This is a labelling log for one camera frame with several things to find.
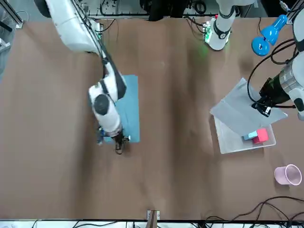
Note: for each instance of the clear plastic tray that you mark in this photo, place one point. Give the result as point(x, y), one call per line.
point(228, 145)

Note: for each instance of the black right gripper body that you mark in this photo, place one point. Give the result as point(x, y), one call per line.
point(118, 138)

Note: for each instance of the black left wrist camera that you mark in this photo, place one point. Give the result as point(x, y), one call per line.
point(262, 110)

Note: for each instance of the grey mount bracket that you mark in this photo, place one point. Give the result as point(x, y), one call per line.
point(153, 217)

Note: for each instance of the pink plastic cup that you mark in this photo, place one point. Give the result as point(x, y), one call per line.
point(282, 177)

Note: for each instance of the person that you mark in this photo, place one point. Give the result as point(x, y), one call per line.
point(156, 12)

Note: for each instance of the red block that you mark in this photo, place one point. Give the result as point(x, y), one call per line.
point(262, 136)

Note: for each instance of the light blue block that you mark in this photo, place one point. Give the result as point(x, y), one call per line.
point(250, 135)

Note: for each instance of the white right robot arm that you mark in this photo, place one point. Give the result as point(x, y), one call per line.
point(71, 23)

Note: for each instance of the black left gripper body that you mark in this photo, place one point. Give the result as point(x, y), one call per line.
point(273, 90)

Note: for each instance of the green lit circuit board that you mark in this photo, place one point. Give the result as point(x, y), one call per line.
point(207, 32)
point(98, 26)

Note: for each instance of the blue desk lamp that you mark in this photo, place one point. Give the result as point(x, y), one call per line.
point(273, 31)

